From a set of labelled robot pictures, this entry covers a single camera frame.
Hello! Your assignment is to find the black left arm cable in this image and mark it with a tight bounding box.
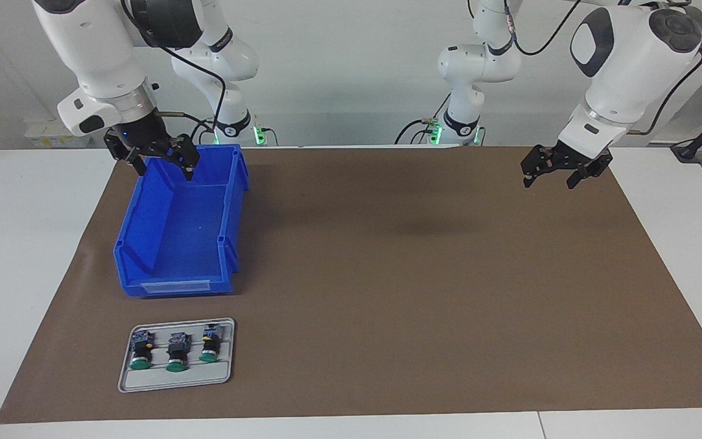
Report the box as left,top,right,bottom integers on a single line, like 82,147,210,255
500,0,702,136

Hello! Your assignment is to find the grey metal tray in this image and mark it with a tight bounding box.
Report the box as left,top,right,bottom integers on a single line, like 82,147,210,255
118,318,236,393

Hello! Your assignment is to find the green push button switch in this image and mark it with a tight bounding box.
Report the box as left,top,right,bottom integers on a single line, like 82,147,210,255
166,331,190,373
199,324,222,363

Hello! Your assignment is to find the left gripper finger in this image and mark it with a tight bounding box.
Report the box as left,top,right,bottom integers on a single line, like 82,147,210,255
522,146,562,188
567,160,611,188

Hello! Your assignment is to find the white wall socket box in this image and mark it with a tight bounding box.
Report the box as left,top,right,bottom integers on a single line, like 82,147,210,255
25,119,93,149

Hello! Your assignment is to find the black base cable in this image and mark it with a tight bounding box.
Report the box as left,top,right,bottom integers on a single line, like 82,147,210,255
395,95,452,145

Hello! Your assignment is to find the green push button yellow mark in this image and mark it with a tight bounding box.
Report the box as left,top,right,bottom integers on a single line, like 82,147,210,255
129,329,155,371

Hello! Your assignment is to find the brown table mat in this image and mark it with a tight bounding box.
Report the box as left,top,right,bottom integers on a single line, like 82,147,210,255
0,145,702,424

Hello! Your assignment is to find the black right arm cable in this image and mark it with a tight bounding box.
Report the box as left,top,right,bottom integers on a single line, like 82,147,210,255
121,0,227,147

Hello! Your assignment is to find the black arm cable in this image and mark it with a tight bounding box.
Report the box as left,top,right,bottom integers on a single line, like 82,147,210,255
500,0,702,136
121,0,227,147

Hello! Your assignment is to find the blue plastic storage bin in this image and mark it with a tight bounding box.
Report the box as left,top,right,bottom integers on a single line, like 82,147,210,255
112,144,249,298

